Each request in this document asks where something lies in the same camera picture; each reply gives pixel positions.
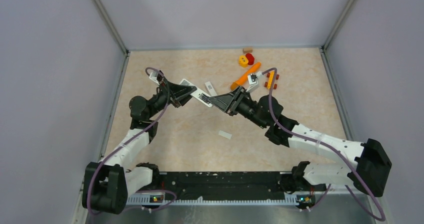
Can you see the small white remote control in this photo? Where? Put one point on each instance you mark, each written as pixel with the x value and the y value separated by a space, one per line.
pixel 198 94

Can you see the white remote battery cover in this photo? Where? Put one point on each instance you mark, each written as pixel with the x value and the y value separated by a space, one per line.
pixel 211 90

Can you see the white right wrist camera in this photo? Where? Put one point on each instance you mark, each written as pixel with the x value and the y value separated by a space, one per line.
pixel 253 81

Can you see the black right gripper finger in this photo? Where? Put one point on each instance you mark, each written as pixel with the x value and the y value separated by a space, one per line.
pixel 229 97
pixel 225 104

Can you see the yellow round toy block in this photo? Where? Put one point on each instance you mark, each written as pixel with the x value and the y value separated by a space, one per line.
pixel 243 61

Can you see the yellow toy car red wheels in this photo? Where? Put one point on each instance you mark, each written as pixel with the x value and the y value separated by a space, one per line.
pixel 271 82

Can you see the orange toy microphone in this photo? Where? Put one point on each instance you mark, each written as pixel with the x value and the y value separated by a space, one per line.
pixel 243 79

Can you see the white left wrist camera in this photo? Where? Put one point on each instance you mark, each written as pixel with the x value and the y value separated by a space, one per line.
pixel 157 77

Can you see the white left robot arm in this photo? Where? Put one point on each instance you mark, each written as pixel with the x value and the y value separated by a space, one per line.
pixel 108 183

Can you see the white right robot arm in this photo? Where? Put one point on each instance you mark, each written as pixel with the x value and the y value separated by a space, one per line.
pixel 364 165

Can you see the red round toy block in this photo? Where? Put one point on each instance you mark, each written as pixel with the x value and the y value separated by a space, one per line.
pixel 250 58

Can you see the small white battery door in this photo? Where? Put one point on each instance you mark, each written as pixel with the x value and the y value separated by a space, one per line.
pixel 225 134

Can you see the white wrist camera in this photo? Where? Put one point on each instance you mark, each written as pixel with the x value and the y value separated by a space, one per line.
pixel 253 81
pixel 157 77

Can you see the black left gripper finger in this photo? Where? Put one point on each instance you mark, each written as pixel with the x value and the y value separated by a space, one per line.
pixel 182 95
pixel 172 87

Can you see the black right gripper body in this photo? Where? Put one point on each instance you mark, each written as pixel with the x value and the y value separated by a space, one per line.
pixel 247 108

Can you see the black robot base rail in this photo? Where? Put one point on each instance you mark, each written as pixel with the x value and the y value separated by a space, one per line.
pixel 224 188

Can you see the small wooden block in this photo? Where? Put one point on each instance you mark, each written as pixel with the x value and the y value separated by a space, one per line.
pixel 247 50

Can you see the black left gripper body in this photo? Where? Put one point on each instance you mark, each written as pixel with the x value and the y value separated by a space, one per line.
pixel 160 100

